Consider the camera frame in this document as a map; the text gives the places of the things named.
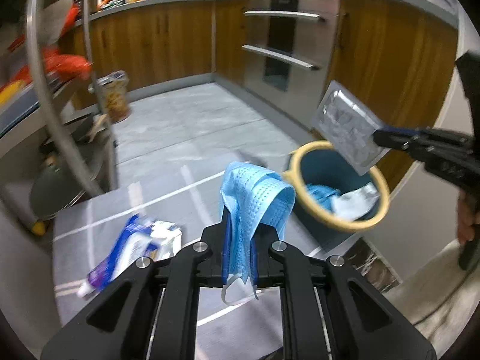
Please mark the blue cutting board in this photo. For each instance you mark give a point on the blue cutting board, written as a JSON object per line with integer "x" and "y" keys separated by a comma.
{"x": 18, "y": 108}

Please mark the stainless steel built-in oven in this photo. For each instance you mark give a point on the stainless steel built-in oven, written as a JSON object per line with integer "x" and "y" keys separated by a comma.
{"x": 288, "y": 52}

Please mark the orange plastic bag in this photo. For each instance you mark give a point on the orange plastic bag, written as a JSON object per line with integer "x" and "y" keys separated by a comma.
{"x": 65, "y": 66}

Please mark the purple white toothpaste tube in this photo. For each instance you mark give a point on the purple white toothpaste tube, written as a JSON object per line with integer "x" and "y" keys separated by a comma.
{"x": 134, "y": 242}

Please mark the patterned waste basket with liner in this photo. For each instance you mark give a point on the patterned waste basket with liner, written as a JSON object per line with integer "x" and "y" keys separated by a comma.
{"x": 114, "y": 89}

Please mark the light blue face mask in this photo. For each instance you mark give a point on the light blue face mask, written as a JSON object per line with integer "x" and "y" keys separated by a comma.
{"x": 254, "y": 195}

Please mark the grey pot lid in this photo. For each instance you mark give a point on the grey pot lid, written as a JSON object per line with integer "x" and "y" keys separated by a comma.
{"x": 56, "y": 188}

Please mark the metal storage rack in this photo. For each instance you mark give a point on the metal storage rack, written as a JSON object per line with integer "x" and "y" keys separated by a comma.
{"x": 71, "y": 113}

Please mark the white crumpled tissue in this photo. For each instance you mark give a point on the white crumpled tissue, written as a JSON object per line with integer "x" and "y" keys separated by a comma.
{"x": 168, "y": 237}

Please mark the teal bin with yellow rim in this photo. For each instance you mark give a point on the teal bin with yellow rim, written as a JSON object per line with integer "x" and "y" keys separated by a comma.
{"x": 332, "y": 201}

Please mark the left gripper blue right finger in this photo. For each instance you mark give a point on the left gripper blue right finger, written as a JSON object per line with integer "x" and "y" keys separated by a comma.
{"x": 254, "y": 261}

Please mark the person's right hand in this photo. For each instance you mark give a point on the person's right hand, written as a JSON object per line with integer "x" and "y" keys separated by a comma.
{"x": 466, "y": 220}

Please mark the silver foil blister sheet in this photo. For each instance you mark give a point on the silver foil blister sheet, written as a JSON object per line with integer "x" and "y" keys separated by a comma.
{"x": 343, "y": 120}

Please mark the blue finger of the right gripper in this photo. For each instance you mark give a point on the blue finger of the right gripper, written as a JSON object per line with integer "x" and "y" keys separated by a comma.
{"x": 390, "y": 131}
{"x": 392, "y": 141}

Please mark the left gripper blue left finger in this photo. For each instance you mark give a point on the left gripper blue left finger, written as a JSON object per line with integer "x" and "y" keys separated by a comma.
{"x": 226, "y": 251}

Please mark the wooden kitchen cabinets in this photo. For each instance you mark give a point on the wooden kitchen cabinets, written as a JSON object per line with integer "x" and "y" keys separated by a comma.
{"x": 396, "y": 58}

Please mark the yellow corn cob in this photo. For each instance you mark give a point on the yellow corn cob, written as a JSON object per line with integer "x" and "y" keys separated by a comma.
{"x": 10, "y": 90}

